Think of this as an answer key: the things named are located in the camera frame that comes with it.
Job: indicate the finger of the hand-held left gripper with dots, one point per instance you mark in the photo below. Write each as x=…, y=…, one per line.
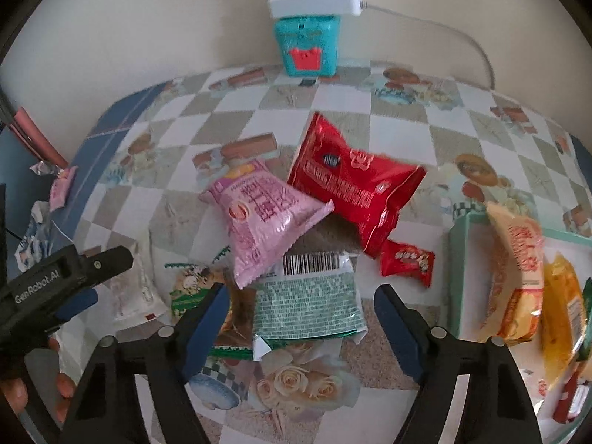
x=76, y=307
x=108, y=261

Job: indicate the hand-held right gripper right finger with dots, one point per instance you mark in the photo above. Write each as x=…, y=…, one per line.
x=398, y=333

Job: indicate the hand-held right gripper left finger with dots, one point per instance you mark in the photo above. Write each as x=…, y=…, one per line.
x=208, y=330

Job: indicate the white snack packet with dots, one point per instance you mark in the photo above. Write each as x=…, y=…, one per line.
x=134, y=293

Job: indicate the white tray with teal rim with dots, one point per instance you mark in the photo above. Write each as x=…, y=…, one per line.
x=467, y=277

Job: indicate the green packet with white end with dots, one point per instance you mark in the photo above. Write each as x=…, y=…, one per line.
x=305, y=305

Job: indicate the orange snack packet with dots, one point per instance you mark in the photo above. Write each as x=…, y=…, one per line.
x=513, y=277

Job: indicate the yellow snack packet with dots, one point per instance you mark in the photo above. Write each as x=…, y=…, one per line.
x=562, y=323

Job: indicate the red packet with white label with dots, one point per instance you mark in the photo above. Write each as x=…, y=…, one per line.
x=570, y=397

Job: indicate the person's left hand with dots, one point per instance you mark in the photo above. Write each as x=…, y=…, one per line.
x=11, y=395

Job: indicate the brown snack packet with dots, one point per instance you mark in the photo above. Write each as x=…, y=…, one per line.
x=237, y=317

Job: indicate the small green and white packet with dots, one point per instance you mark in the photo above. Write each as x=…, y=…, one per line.
x=189, y=286

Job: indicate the crumpled wrapper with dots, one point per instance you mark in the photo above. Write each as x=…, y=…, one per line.
x=39, y=236

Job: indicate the small red snack packet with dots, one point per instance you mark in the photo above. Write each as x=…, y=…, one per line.
x=409, y=262

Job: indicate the small pink packet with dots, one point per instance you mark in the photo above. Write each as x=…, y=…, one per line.
x=62, y=189

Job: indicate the pink snack packet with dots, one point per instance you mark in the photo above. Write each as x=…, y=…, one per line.
x=261, y=222

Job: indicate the large red snack packet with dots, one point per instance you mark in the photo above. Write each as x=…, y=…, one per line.
x=351, y=180

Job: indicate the checked printed tablecloth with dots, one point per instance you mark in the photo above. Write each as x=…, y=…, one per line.
x=259, y=115

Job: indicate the teal box with red crown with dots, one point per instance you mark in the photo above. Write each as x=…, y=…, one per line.
x=307, y=44

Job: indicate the white power strip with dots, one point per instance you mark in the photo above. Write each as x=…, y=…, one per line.
x=314, y=3

